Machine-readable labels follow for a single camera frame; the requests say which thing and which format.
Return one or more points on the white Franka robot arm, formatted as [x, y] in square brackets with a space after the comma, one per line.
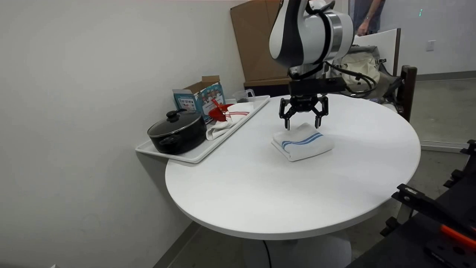
[307, 35]

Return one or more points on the person in grey clothes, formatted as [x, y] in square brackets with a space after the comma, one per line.
[370, 13]

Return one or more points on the white and blue tea towel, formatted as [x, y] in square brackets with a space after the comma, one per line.
[303, 144]

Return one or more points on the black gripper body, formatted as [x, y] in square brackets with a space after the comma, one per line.
[307, 98]

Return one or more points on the white rectangular tray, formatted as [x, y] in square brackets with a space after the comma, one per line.
[199, 151]

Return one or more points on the red and white cloth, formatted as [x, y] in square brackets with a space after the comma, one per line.
[233, 113]

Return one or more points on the white panel with wooden edge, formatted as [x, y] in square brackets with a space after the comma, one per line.
[385, 47]

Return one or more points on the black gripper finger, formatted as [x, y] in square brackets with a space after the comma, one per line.
[322, 113]
[286, 114]

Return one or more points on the dark wooden cabinet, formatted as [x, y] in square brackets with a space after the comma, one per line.
[263, 90]

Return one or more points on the white wall outlet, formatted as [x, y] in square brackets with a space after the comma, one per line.
[431, 46]

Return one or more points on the blue printed cardboard box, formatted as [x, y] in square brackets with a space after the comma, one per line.
[206, 98]

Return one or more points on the large brown cardboard box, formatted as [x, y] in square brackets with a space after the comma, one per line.
[258, 46]

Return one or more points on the dark wooden chair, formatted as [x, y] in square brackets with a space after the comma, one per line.
[408, 90]

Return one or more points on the black pot with lid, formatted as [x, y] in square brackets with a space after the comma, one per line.
[176, 135]

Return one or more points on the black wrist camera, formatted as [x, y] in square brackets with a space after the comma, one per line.
[337, 86]

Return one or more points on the beige bag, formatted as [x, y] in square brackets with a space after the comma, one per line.
[365, 62]

